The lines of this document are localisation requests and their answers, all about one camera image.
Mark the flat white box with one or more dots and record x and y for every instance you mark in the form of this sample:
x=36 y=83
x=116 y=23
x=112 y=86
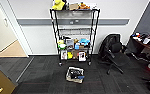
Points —
x=93 y=6

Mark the yellow bottle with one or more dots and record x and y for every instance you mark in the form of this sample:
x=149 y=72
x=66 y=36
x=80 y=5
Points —
x=70 y=55

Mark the orange plush toy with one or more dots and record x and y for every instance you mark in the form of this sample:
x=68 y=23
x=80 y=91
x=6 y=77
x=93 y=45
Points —
x=84 y=6

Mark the yellow plush toy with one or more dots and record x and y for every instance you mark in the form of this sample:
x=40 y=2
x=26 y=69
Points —
x=58 y=4

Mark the blue plush toy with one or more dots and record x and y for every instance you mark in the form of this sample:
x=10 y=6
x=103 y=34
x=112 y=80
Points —
x=84 y=41

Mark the black office chair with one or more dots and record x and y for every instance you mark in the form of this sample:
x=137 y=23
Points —
x=116 y=50

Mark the wooden door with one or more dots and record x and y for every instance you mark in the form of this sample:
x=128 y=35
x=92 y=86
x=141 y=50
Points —
x=1 y=78

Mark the long grey wall band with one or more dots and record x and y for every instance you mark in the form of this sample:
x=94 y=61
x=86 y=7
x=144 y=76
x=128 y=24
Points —
x=34 y=21

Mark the light blue cup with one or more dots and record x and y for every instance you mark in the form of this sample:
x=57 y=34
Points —
x=77 y=46

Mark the brown cardboard box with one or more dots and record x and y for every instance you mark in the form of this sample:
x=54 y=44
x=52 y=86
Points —
x=73 y=6

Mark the grey printed book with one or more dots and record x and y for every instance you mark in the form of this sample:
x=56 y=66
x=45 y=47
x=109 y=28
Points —
x=69 y=43

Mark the red and white snack box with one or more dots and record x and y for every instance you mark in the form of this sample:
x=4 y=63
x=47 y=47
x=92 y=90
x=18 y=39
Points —
x=64 y=55

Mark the cluttered wooden desk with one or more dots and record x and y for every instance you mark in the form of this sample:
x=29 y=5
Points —
x=147 y=45

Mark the black bag with grey print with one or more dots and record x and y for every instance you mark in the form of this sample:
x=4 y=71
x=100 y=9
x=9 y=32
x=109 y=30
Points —
x=75 y=72

